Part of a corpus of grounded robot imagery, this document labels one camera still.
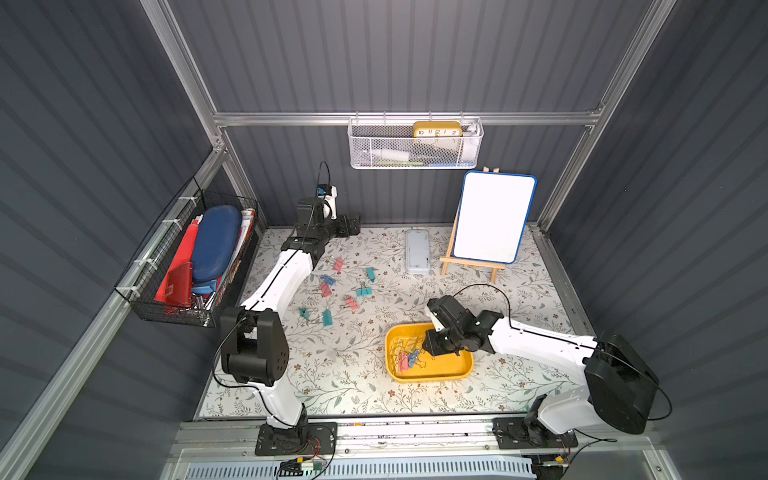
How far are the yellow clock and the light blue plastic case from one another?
1.31ft

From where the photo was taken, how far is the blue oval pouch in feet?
2.25

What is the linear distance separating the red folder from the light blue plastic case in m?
0.66

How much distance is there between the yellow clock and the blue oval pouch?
0.57 meters

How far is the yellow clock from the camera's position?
0.88 meters

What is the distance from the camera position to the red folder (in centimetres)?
65
